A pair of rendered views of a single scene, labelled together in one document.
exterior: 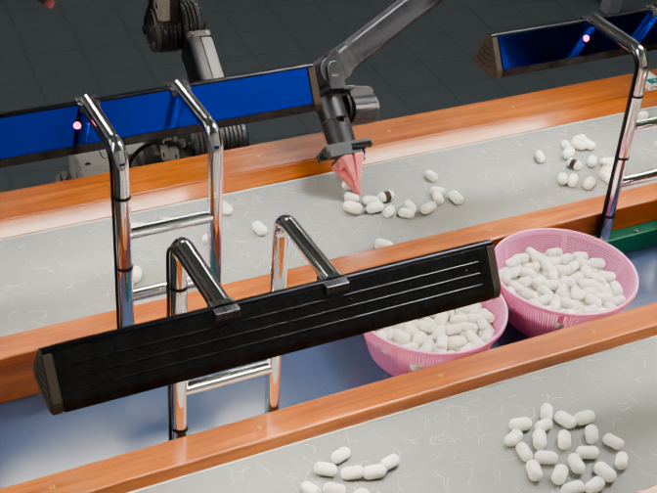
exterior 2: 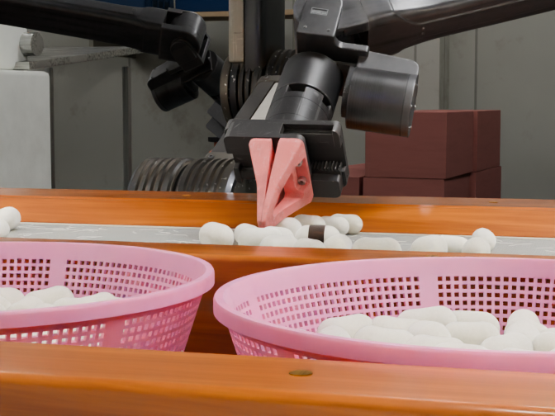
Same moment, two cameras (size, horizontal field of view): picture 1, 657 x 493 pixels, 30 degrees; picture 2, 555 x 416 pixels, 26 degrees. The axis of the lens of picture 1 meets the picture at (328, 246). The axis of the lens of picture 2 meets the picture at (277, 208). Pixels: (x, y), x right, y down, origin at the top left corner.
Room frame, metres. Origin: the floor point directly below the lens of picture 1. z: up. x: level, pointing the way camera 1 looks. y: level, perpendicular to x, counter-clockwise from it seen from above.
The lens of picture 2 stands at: (1.33, -0.74, 0.86)
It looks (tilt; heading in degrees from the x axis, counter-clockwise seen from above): 5 degrees down; 44
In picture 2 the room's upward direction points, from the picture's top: straight up
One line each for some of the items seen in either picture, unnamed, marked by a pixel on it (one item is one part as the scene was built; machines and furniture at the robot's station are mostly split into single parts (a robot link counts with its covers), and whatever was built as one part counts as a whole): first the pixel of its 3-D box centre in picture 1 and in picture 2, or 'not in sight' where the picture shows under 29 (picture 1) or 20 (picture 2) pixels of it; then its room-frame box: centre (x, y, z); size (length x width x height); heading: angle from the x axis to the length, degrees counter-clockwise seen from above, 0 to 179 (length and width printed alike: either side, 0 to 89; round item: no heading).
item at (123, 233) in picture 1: (153, 230); not in sight; (1.64, 0.29, 0.90); 0.20 x 0.19 x 0.45; 119
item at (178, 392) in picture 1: (249, 380); not in sight; (1.29, 0.10, 0.90); 0.20 x 0.19 x 0.45; 119
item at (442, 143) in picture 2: not in sight; (397, 184); (6.46, 3.32, 0.40); 1.40 x 0.96 x 0.80; 26
